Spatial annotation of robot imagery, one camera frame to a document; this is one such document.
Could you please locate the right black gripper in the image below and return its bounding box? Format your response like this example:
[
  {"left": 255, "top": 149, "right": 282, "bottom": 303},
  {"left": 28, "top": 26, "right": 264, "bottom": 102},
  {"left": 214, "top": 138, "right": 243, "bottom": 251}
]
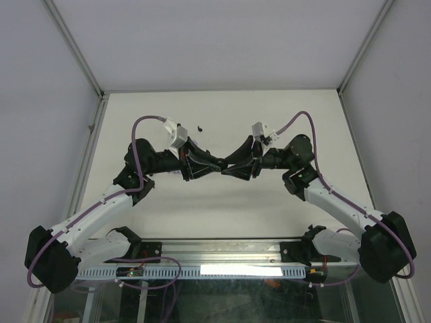
[{"left": 220, "top": 135, "right": 295, "bottom": 180}]

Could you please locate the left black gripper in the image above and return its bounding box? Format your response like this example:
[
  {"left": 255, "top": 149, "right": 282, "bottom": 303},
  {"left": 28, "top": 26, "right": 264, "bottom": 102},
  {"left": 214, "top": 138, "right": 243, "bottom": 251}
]
[{"left": 143, "top": 137, "right": 221, "bottom": 182}]

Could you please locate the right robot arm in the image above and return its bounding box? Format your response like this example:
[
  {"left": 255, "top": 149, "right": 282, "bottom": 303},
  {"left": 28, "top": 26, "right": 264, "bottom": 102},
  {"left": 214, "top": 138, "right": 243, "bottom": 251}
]
[{"left": 222, "top": 135, "right": 417, "bottom": 283}]

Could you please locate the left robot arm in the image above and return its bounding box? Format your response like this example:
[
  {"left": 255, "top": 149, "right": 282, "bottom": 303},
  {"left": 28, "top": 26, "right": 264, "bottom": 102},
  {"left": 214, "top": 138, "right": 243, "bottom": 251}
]
[{"left": 24, "top": 139, "right": 228, "bottom": 293}]

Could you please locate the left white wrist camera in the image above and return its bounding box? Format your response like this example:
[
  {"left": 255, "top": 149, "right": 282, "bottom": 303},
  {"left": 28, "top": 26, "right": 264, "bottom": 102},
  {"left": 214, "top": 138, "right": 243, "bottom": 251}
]
[{"left": 163, "top": 118, "right": 188, "bottom": 159}]

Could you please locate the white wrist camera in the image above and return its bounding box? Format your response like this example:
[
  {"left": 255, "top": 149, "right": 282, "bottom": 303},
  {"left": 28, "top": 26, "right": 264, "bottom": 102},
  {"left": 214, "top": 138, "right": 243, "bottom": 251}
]
[
  {"left": 252, "top": 122, "right": 279, "bottom": 148},
  {"left": 163, "top": 118, "right": 188, "bottom": 159}
]

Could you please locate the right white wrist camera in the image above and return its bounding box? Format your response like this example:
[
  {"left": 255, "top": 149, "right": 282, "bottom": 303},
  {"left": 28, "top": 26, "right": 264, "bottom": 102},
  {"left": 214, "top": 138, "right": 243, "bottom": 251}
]
[{"left": 252, "top": 122, "right": 279, "bottom": 148}]

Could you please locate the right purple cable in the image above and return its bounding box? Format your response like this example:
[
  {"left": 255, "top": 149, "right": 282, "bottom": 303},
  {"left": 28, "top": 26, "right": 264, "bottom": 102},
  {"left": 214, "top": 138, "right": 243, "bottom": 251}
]
[{"left": 275, "top": 110, "right": 417, "bottom": 280}]

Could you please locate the aluminium mounting rail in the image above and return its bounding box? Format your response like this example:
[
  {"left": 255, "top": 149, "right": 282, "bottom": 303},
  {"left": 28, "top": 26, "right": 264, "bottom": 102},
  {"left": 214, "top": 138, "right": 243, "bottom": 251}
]
[{"left": 143, "top": 237, "right": 302, "bottom": 266}]

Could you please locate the left black base bracket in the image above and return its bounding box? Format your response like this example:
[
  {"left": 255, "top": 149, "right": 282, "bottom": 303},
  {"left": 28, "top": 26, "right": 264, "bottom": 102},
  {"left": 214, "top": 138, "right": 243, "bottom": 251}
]
[{"left": 135, "top": 240, "right": 162, "bottom": 264}]

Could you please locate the black base bracket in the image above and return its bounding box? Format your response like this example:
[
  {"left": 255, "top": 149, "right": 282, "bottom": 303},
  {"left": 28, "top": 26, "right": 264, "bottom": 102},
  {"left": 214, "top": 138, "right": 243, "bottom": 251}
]
[
  {"left": 135, "top": 240, "right": 162, "bottom": 264},
  {"left": 279, "top": 241, "right": 307, "bottom": 264}
]

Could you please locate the right black base bracket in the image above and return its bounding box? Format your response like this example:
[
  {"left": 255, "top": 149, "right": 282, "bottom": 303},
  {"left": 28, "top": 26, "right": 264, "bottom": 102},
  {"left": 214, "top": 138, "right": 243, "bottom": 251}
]
[{"left": 279, "top": 241, "right": 307, "bottom": 264}]

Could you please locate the grey slotted cable duct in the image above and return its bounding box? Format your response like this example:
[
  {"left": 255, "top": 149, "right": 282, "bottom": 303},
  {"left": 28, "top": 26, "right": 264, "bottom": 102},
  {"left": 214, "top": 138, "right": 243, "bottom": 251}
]
[{"left": 77, "top": 264, "right": 306, "bottom": 281}]

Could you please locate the purple cable under rail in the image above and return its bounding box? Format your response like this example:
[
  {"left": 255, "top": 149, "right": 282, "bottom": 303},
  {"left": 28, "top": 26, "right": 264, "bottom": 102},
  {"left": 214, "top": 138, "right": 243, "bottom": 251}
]
[{"left": 110, "top": 256, "right": 183, "bottom": 323}]

